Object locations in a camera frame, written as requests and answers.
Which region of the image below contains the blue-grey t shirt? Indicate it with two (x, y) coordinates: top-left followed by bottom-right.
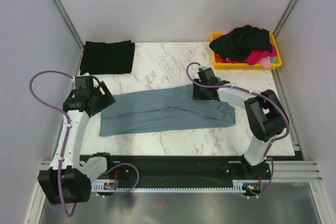
(99, 84), (236, 137)

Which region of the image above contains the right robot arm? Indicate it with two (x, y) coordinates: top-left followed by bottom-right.
(192, 67), (289, 179)

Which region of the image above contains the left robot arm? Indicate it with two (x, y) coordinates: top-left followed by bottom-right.
(38, 76), (115, 205)

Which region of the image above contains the red t shirt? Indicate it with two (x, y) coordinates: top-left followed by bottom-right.
(214, 53), (237, 63)

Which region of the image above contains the folded black t shirt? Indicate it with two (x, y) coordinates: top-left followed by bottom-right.
(80, 40), (135, 75)

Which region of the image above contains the yellow plastic bin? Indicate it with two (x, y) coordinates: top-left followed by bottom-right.
(211, 33), (282, 70)

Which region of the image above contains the crumpled black t shirt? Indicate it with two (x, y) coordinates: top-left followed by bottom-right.
(209, 25), (272, 61)

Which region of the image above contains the light pink t shirt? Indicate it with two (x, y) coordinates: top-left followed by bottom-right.
(258, 56), (272, 69)

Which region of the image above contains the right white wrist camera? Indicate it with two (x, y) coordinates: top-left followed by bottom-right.
(198, 66), (208, 71)

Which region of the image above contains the white slotted cable duct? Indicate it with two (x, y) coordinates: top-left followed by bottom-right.
(91, 179), (246, 194)

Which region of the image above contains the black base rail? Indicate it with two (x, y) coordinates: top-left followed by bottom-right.
(78, 155), (307, 189)

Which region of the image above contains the aluminium front rail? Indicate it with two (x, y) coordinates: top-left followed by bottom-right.
(38, 159), (323, 183)

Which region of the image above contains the left aluminium frame post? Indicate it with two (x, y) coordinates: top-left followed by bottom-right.
(52, 0), (83, 49)

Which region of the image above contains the aluminium frame post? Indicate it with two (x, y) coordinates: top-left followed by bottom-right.
(273, 0), (299, 38)
(52, 0), (83, 49)

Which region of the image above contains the right aluminium frame post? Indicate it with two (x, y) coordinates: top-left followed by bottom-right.
(273, 0), (299, 38)

